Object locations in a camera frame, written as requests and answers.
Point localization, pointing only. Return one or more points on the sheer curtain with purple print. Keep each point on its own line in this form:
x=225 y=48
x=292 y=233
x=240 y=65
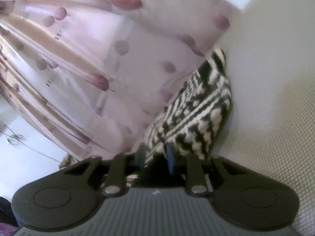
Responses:
x=86 y=54

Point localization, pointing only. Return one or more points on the dark purple cloth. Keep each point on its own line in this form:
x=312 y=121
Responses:
x=6 y=216

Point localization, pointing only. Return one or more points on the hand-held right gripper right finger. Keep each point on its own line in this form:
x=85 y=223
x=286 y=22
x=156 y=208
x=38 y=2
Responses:
x=170 y=161

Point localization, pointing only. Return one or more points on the black and white striped sweater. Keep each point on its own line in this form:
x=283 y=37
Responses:
x=196 y=103

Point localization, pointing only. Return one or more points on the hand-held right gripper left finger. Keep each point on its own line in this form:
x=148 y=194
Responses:
x=141 y=157

